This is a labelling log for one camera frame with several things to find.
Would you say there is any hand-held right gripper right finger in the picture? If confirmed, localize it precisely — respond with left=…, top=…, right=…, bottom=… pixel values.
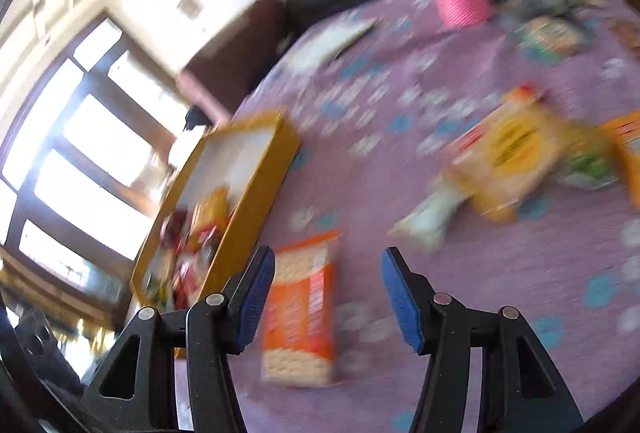
left=381, top=247, right=586, bottom=433

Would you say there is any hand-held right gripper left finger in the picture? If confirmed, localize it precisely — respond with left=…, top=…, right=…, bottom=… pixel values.
left=80, top=245, right=276, bottom=433

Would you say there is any long red chip packet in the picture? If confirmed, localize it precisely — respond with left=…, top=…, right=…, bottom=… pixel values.
left=167, top=213, right=226, bottom=309

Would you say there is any yellow snack packet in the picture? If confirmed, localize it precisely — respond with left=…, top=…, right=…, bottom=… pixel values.
left=192, top=189, right=233, bottom=236

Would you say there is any yellow cardboard tray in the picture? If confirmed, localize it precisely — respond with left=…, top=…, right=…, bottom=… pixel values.
left=129, top=109, right=302, bottom=316

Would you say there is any pale snack packet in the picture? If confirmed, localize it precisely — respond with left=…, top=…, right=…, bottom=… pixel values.
left=389, top=185, right=473, bottom=250

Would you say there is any purple floral tablecloth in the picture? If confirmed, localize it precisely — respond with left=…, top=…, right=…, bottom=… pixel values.
left=172, top=0, right=640, bottom=433

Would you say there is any yellow orange cracker packet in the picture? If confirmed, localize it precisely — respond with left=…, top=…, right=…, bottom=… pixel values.
left=442, top=85, right=603, bottom=223

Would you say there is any wooden glazed door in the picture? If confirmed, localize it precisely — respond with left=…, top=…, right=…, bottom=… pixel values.
left=0, top=13, right=203, bottom=331

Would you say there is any small green snack packet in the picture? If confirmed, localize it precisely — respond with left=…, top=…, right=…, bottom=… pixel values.
left=559, top=152, right=622, bottom=192

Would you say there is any brown fabric armchair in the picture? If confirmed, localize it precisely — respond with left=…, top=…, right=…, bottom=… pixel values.
left=177, top=0, right=291, bottom=126

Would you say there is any small orange snack packet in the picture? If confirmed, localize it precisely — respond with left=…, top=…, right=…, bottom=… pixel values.
left=599, top=112, right=640, bottom=196

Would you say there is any stack of white papers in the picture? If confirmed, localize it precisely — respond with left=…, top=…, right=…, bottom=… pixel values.
left=282, top=17, right=378, bottom=70

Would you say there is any green white snack packet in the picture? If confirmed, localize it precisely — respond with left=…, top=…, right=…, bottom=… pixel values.
left=514, top=14, right=587, bottom=64

